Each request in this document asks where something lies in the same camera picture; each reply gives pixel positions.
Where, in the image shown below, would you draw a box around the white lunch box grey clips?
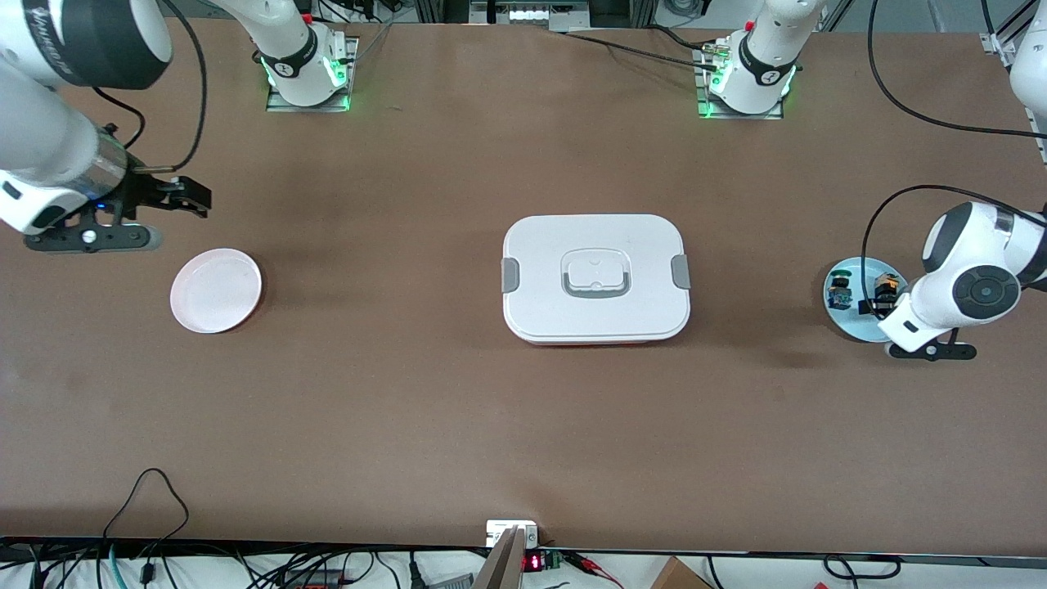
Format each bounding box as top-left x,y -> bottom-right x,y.
501,214 -> 692,346

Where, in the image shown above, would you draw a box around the brown cardboard box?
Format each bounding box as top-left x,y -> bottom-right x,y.
650,556 -> 714,589

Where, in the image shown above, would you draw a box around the light blue round plate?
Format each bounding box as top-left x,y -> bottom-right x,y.
823,257 -> 910,343

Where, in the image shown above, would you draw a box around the pink round plate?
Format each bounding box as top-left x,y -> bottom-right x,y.
170,248 -> 263,335

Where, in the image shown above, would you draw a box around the red alligator clip lead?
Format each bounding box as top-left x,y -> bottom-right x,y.
563,551 -> 624,589

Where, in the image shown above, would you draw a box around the white power strip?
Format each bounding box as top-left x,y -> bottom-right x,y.
470,0 -> 591,30

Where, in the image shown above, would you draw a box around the aluminium profile bar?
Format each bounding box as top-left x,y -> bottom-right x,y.
473,526 -> 528,589

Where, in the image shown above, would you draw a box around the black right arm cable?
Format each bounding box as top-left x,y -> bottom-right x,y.
88,0 -> 209,178

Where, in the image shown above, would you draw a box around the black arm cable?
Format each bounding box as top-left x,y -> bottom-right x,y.
861,0 -> 1047,321
88,0 -> 209,178

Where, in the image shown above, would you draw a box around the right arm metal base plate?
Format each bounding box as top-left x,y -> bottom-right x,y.
266,37 -> 359,113

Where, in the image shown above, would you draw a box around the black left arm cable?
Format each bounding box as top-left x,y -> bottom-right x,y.
861,0 -> 1047,321

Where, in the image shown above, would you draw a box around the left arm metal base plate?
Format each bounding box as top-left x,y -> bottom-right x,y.
695,45 -> 784,121

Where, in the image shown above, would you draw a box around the black oval cable loop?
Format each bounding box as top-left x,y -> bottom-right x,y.
822,554 -> 902,582

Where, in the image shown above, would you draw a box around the thin black looped cable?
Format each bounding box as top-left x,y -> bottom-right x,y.
102,468 -> 191,559

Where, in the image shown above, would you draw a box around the black base power cable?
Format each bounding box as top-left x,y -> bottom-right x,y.
555,25 -> 722,66

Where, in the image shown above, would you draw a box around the white metal bracket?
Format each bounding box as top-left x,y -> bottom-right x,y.
486,520 -> 541,547

